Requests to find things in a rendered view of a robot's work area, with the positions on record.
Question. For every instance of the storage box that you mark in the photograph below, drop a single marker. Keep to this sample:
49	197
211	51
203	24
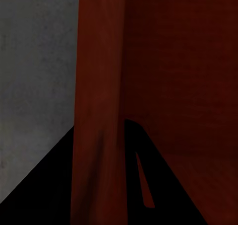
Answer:
172	67

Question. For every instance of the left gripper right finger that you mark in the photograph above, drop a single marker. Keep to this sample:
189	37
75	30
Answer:
173	206

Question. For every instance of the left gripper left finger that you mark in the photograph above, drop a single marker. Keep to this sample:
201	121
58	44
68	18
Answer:
43	197

